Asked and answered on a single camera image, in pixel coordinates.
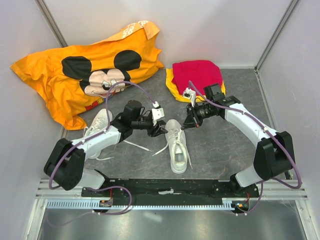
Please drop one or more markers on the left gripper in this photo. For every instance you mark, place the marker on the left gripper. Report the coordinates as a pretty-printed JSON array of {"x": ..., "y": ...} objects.
[{"x": 153, "y": 131}]

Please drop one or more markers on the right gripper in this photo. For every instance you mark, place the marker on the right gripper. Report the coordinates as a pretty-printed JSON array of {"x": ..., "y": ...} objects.
[{"x": 190, "y": 122}]

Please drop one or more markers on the white sneaker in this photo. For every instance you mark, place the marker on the white sneaker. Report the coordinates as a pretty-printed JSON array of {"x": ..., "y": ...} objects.
[
  {"x": 100, "y": 122},
  {"x": 177, "y": 146}
]

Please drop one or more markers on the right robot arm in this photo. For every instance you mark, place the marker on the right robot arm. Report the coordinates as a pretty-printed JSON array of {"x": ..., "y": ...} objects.
[{"x": 274, "y": 152}]

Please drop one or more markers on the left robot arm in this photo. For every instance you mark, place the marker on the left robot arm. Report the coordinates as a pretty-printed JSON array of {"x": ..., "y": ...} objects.
[{"x": 65, "y": 165}]

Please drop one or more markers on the yellow folded cloth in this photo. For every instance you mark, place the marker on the yellow folded cloth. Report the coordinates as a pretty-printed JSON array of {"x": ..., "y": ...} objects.
[{"x": 170, "y": 85}]

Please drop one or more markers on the red folded cloth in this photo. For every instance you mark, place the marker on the red folded cloth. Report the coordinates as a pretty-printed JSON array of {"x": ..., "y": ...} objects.
[{"x": 196, "y": 65}]

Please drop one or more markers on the white tape piece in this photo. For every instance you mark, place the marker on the white tape piece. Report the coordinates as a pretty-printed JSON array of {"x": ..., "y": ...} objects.
[{"x": 169, "y": 192}]

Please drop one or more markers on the orange Mickey Mouse bag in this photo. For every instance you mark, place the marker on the orange Mickey Mouse bag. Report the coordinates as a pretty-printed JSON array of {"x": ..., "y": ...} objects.
[{"x": 75, "y": 79}]

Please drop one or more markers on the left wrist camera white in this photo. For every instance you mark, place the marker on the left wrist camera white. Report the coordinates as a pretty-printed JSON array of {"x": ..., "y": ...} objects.
[{"x": 158, "y": 114}]

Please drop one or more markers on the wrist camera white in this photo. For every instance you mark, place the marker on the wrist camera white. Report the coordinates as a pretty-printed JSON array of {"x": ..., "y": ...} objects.
[
  {"x": 190, "y": 94},
  {"x": 158, "y": 114}
]

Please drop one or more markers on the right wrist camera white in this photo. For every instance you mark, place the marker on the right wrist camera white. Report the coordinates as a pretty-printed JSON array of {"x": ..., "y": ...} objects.
[{"x": 190, "y": 94}]

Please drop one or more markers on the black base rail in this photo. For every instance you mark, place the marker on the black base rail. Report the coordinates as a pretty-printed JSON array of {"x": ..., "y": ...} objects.
[{"x": 193, "y": 191}]

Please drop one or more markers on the slotted cable duct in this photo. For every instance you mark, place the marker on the slotted cable duct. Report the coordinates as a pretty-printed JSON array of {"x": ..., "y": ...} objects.
[{"x": 95, "y": 204}]

